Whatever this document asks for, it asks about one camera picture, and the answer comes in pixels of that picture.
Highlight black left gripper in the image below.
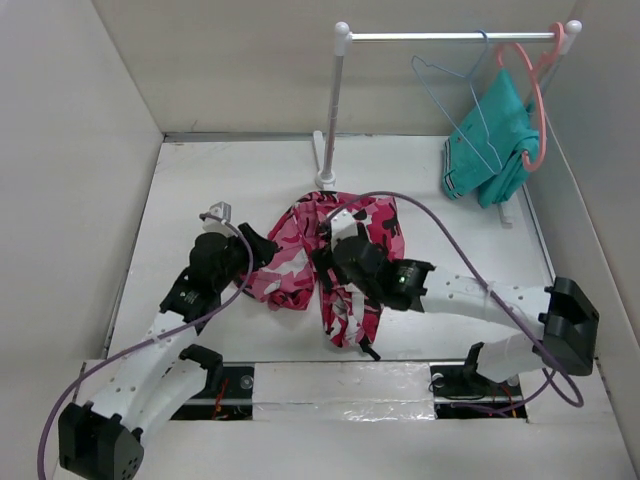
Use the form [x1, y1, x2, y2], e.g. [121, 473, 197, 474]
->
[214, 223, 275, 292]

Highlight pink camouflage trousers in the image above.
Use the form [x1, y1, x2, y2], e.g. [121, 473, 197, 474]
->
[244, 191, 405, 361]

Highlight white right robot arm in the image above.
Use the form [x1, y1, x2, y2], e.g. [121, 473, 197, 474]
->
[312, 236, 600, 394]

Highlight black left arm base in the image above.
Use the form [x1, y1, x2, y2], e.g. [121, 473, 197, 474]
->
[171, 363, 255, 421]

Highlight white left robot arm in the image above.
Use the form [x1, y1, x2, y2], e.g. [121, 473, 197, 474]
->
[58, 221, 277, 479]

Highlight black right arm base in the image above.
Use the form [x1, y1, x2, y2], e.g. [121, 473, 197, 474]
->
[428, 364, 527, 420]

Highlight pink plastic hanger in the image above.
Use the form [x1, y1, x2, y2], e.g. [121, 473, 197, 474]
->
[496, 22, 566, 173]

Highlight white clothes rack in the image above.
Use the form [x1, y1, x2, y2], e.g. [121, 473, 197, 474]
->
[310, 19, 584, 229]

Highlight teal garment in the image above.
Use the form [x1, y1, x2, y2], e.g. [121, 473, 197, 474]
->
[441, 70, 539, 208]

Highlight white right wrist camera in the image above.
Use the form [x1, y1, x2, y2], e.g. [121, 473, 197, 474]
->
[327, 210, 369, 249]

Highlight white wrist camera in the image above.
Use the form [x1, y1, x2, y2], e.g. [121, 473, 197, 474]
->
[199, 201, 232, 223]
[327, 210, 369, 249]

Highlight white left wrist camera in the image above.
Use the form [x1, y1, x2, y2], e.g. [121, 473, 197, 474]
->
[199, 201, 232, 223]

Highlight blue wire hanger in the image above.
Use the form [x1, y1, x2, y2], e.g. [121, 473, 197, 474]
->
[410, 29, 502, 174]

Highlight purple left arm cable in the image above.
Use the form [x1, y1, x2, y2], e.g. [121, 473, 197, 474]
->
[37, 211, 257, 477]

